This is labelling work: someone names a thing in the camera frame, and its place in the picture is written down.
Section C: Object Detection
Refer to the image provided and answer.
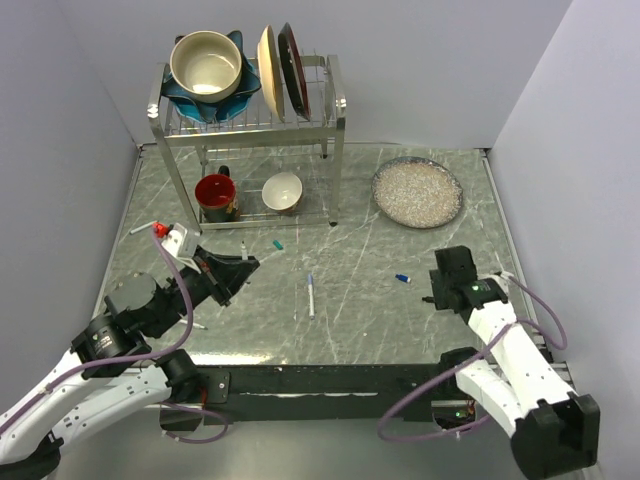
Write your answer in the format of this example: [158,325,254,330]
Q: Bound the dark red upright plate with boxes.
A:
[277,23,311,121]

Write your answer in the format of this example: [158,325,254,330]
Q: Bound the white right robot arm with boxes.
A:
[430,270,600,479]

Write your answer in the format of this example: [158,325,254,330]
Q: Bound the steel dish rack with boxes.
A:
[146,54,347,230]

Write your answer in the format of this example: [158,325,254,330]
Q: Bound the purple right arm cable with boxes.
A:
[375,272,569,444]

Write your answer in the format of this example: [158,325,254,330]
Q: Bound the grey pen at left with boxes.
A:
[129,221,155,235]

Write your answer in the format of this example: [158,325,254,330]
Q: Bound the red and black mug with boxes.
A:
[195,165,239,223]

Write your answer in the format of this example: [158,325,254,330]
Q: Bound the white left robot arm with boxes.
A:
[1,246,260,479]

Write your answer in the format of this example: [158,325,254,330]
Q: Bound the white marker with purple tip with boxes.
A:
[307,273,316,320]

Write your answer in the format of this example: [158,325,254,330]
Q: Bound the large beige bowl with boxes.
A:
[169,31,243,103]

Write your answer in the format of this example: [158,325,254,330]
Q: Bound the speckled brown plate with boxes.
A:
[371,156,464,229]

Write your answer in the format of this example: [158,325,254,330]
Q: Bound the blue flower-shaped dish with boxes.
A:
[161,30,261,123]

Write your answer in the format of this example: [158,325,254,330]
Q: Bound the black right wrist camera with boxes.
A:
[431,245,478,289]

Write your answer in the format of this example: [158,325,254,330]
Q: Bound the small pen near left arm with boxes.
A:
[180,320,208,331]

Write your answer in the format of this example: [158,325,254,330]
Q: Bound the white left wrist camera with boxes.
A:
[151,222,201,271]

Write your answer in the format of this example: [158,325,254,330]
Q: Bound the white ceramic bowl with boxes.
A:
[261,172,303,213]

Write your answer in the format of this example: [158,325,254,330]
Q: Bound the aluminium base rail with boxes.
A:
[24,367,601,480]

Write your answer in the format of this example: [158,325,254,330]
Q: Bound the cream upright plate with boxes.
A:
[256,25,285,122]

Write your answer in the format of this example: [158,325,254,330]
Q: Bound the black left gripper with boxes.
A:
[147,242,260,337]

